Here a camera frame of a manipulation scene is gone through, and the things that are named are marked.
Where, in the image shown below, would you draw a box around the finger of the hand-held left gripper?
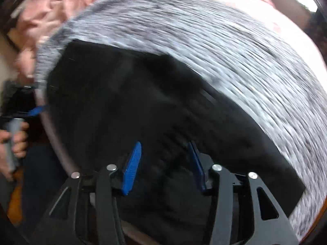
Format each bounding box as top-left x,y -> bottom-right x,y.
22,106 -> 49,119

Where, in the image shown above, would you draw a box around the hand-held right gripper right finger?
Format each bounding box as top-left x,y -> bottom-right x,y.
187,141 -> 299,245

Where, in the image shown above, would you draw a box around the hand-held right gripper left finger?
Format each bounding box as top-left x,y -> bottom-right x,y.
33,141 -> 142,245

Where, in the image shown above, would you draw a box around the black pants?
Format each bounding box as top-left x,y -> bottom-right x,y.
45,40 -> 306,245

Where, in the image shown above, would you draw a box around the person's left hand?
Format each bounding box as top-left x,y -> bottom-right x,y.
0,121 -> 29,182

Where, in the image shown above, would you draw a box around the pink comforter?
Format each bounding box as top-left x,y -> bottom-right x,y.
15,0 -> 164,79

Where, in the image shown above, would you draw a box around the grey quilted blanket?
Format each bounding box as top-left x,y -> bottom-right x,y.
34,0 -> 327,238

